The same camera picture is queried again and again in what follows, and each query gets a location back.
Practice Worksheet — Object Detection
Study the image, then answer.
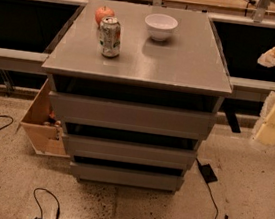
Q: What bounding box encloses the grey bottom drawer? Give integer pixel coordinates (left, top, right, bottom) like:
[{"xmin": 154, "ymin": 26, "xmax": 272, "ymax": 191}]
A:
[{"xmin": 70, "ymin": 162, "xmax": 184, "ymax": 192}]

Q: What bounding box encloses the grey drawer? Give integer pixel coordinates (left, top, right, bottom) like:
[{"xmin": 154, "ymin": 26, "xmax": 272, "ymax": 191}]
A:
[
  {"xmin": 62, "ymin": 134, "xmax": 196, "ymax": 170},
  {"xmin": 70, "ymin": 162, "xmax": 184, "ymax": 192},
  {"xmin": 49, "ymin": 91, "xmax": 216, "ymax": 140}
]

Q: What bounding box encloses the grey top drawer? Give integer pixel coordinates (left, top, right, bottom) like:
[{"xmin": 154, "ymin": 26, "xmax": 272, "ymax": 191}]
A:
[{"xmin": 49, "ymin": 91, "xmax": 216, "ymax": 140}]

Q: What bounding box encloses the grey drawer cabinet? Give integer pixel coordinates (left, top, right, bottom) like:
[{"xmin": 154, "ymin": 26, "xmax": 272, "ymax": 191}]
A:
[{"xmin": 27, "ymin": 0, "xmax": 243, "ymax": 201}]

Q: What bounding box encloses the grey middle drawer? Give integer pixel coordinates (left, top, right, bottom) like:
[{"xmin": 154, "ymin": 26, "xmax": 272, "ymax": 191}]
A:
[{"xmin": 62, "ymin": 134, "xmax": 196, "ymax": 170}]

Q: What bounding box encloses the black power adapter right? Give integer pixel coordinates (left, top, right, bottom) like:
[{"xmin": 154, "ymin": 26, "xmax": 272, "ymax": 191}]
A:
[{"xmin": 198, "ymin": 164, "xmax": 218, "ymax": 183}]

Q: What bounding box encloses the white ceramic bowl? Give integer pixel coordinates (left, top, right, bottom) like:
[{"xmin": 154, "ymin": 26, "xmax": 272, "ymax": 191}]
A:
[{"xmin": 145, "ymin": 13, "xmax": 178, "ymax": 41}]

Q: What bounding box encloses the crumpled silver soda can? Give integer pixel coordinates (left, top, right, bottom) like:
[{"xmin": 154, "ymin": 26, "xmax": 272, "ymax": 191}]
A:
[{"xmin": 99, "ymin": 16, "xmax": 121, "ymax": 58}]

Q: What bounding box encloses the red apple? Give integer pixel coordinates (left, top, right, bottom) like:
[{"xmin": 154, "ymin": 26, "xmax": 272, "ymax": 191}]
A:
[{"xmin": 94, "ymin": 6, "xmax": 115, "ymax": 25}]

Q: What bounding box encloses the cardboard box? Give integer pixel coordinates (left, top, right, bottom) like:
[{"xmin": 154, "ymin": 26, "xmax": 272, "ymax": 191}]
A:
[{"xmin": 21, "ymin": 80, "xmax": 68, "ymax": 158}]

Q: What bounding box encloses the grey metal rail right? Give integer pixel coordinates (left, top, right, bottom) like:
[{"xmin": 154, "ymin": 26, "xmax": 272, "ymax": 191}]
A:
[{"xmin": 229, "ymin": 76, "xmax": 275, "ymax": 102}]

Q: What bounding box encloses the grey metal rail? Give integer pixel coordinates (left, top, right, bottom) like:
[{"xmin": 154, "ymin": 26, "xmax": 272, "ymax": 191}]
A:
[
  {"xmin": 229, "ymin": 76, "xmax": 275, "ymax": 102},
  {"xmin": 0, "ymin": 48, "xmax": 48, "ymax": 74}
]

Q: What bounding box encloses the black cable bottom floor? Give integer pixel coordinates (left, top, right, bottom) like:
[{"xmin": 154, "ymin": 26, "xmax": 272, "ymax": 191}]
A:
[{"xmin": 28, "ymin": 187, "xmax": 64, "ymax": 219}]

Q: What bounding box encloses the grey metal rail left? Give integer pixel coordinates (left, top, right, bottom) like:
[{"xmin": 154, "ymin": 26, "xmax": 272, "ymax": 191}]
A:
[{"xmin": 0, "ymin": 48, "xmax": 48, "ymax": 74}]

